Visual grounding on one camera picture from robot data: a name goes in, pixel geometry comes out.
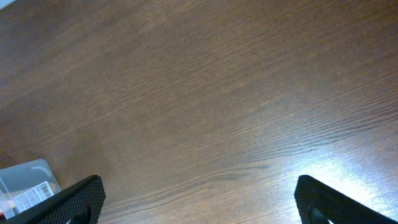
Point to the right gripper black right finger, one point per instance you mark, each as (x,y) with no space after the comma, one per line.
(319,203)

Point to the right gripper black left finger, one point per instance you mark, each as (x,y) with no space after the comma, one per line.
(80,203)

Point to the clear plastic container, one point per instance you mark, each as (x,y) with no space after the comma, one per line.
(26,185)

